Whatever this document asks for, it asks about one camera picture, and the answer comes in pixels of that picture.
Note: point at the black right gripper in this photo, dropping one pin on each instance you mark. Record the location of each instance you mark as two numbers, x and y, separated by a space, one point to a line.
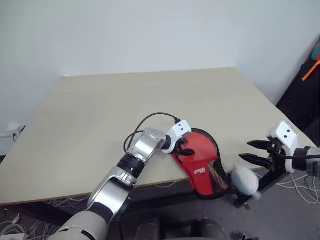
277 156

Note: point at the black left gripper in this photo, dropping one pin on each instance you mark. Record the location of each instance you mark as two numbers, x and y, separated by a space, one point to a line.
178 148

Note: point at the red table tennis paddle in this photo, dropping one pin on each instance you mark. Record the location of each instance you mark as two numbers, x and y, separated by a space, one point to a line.
202 147

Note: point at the black mesh paddle case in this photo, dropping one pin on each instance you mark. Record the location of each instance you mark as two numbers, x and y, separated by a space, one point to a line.
202 185

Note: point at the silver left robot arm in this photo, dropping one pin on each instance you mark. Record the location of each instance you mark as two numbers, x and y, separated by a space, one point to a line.
145 147

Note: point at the white ping pong ball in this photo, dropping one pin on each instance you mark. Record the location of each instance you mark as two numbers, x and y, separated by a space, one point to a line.
245 182

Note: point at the black cabinet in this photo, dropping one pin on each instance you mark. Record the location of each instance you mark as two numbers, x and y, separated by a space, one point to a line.
305 105

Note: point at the small black floor device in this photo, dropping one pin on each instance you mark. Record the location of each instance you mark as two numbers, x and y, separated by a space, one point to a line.
246 236

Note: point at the dark rounded shape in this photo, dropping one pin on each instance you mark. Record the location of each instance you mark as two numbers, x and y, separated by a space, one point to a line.
210 230
148 230

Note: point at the white power strip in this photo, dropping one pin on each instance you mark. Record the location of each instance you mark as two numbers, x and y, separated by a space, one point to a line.
13 128

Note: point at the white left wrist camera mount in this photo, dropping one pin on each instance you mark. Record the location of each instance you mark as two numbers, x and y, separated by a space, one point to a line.
181 128

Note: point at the black table frame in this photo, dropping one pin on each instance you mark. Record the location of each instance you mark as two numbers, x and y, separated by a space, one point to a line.
270 180

